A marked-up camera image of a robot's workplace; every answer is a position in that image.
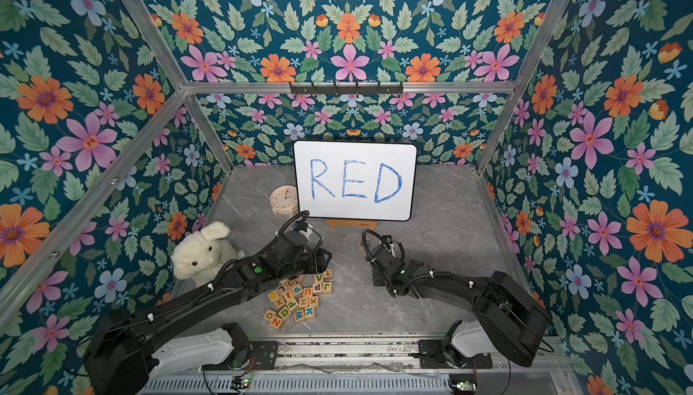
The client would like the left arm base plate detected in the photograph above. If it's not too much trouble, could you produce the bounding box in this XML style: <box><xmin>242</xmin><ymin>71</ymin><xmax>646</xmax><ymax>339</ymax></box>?
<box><xmin>239</xmin><ymin>341</ymin><xmax>279</xmax><ymax>373</ymax></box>

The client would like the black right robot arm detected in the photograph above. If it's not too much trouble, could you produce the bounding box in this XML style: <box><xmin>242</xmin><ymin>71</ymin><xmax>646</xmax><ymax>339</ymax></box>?
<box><xmin>361</xmin><ymin>230</ymin><xmax>550</xmax><ymax>368</ymax></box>

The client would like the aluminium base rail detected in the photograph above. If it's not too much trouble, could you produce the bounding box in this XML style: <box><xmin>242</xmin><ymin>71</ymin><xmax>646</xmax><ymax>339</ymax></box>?
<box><xmin>204</xmin><ymin>333</ymin><xmax>573</xmax><ymax>377</ymax></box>

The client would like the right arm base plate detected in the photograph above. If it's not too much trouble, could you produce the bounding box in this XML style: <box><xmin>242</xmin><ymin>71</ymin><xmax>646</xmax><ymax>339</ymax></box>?
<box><xmin>411</xmin><ymin>339</ymin><xmax>493</xmax><ymax>371</ymax></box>

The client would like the white whiteboard black frame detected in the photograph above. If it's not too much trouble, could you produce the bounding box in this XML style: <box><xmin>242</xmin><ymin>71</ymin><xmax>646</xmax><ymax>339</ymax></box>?
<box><xmin>292</xmin><ymin>140</ymin><xmax>418</xmax><ymax>222</ymax></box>

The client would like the aluminium frame post left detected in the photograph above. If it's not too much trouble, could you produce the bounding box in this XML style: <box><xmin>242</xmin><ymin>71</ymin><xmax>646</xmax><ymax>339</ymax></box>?
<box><xmin>121</xmin><ymin>0</ymin><xmax>233</xmax><ymax>176</ymax></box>

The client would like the aluminium frame post right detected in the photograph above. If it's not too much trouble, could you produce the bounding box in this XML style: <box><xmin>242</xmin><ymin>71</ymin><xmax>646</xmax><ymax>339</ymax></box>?
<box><xmin>476</xmin><ymin>0</ymin><xmax>570</xmax><ymax>178</ymax></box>

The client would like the aluminium frame post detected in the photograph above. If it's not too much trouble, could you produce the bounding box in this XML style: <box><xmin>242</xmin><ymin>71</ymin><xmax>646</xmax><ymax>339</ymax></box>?
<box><xmin>476</xmin><ymin>0</ymin><xmax>570</xmax><ymax>178</ymax></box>
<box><xmin>121</xmin><ymin>0</ymin><xmax>233</xmax><ymax>176</ymax></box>

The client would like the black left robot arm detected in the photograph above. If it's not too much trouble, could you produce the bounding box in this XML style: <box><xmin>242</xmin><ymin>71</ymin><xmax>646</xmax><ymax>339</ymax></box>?
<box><xmin>84</xmin><ymin>231</ymin><xmax>332</xmax><ymax>394</ymax></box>

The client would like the black hook rail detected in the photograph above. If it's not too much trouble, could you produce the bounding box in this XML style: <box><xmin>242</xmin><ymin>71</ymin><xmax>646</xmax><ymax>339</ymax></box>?
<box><xmin>289</xmin><ymin>82</ymin><xmax>404</xmax><ymax>97</ymax></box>

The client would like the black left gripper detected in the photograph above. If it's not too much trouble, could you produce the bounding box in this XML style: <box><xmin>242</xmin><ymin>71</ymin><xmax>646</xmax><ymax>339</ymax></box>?
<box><xmin>276</xmin><ymin>247</ymin><xmax>336</xmax><ymax>282</ymax></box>

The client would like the wooden whiteboard stand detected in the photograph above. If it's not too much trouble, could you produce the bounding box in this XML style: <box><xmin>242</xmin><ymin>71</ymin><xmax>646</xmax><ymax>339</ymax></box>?
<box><xmin>326</xmin><ymin>219</ymin><xmax>378</xmax><ymax>229</ymax></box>

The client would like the white vented cable duct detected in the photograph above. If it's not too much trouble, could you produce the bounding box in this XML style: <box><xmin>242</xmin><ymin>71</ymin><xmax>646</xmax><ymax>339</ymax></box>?
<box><xmin>141</xmin><ymin>373</ymin><xmax>453</xmax><ymax>394</ymax></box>

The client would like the white plush bunny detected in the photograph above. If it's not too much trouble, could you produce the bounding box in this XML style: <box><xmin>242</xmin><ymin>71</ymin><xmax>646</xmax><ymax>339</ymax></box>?
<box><xmin>171</xmin><ymin>221</ymin><xmax>238</xmax><ymax>287</ymax></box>

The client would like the wooden block green D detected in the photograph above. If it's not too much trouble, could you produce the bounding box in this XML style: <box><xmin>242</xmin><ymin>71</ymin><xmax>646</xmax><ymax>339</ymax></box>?
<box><xmin>277</xmin><ymin>307</ymin><xmax>292</xmax><ymax>320</ymax></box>

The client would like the pink round alarm clock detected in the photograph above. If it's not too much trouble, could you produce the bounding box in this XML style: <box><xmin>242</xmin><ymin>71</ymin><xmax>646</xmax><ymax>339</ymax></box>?
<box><xmin>270</xmin><ymin>185</ymin><xmax>299</xmax><ymax>216</ymax></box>

